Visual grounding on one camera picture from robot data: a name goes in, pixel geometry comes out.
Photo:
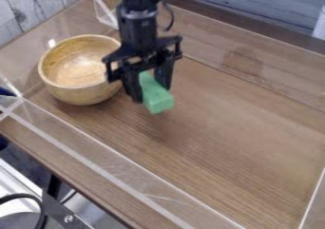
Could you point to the black metal bracket with screw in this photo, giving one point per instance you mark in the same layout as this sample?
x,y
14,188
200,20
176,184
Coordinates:
x,y
60,217

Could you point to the clear acrylic corner bracket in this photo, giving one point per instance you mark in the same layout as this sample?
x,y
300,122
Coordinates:
x,y
105,14

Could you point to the green rectangular block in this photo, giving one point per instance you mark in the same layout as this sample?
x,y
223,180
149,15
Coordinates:
x,y
157,98

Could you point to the black table leg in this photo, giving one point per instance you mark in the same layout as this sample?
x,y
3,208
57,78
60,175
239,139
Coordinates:
x,y
54,187

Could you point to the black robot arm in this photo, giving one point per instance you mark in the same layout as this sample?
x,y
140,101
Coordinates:
x,y
151,5

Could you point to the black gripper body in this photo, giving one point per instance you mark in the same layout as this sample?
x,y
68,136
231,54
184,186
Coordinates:
x,y
141,45

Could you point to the brown wooden bowl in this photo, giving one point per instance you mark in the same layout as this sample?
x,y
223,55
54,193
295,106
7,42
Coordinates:
x,y
73,71

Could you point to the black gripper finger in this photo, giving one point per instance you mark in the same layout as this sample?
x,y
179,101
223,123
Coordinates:
x,y
132,85
164,70

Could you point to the clear acrylic front barrier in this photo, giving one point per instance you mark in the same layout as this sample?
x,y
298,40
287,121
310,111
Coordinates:
x,y
128,190

